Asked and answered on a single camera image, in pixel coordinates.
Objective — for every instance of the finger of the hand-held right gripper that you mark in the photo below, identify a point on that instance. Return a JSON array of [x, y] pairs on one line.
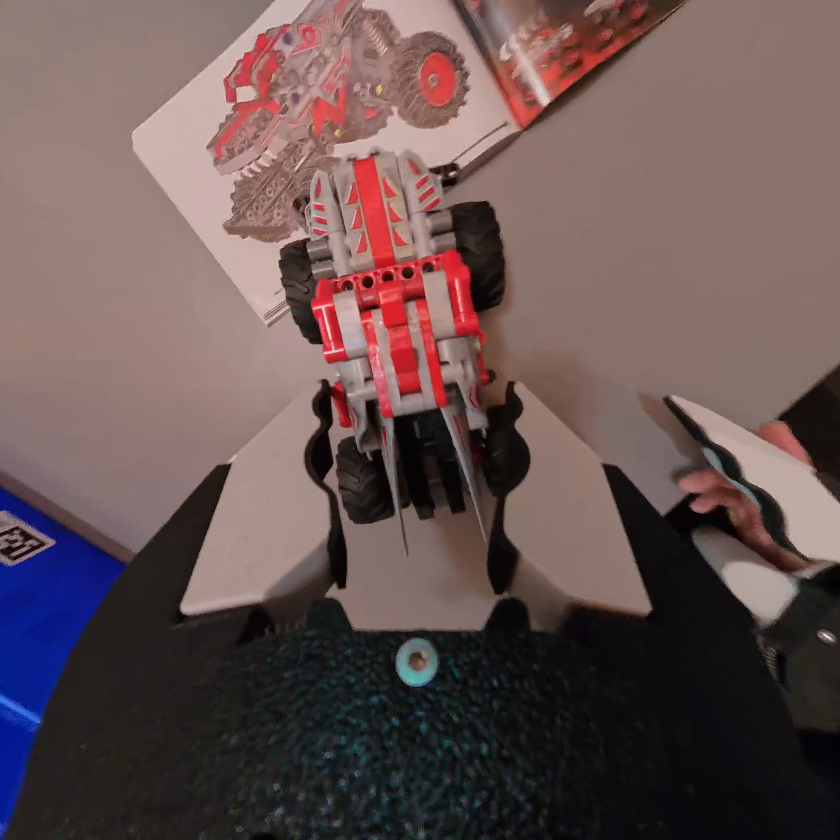
[[774, 472]]

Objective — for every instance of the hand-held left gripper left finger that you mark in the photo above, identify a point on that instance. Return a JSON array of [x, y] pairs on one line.
[[262, 518]]

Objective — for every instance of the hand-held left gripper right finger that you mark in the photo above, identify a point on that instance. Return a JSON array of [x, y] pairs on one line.
[[577, 518]]

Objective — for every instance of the red grey toy monster truck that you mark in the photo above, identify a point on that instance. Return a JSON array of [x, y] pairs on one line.
[[394, 315]]

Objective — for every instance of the grey desk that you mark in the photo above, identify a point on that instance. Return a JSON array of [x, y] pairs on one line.
[[656, 229]]

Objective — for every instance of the person's right hand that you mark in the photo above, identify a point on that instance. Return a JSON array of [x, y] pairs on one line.
[[741, 512]]

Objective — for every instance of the blue plastic bin with tag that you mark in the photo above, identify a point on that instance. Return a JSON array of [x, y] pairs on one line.
[[46, 623]]

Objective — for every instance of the toy truck instruction booklet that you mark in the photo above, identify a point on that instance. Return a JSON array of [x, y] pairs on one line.
[[197, 177]]

